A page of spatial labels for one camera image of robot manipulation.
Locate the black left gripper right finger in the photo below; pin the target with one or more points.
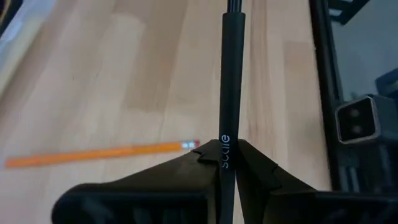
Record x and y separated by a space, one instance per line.
295 205

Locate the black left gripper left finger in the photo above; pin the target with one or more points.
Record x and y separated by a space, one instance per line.
155 193

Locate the orange pencil with red eraser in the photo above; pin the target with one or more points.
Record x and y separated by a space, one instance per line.
93 154

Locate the black pen with white print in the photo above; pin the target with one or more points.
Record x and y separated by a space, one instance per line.
231 77

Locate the small table camera box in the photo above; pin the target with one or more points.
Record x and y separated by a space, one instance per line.
357 121

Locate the black aluminium table frame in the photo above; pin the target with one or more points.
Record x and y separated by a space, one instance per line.
323 77

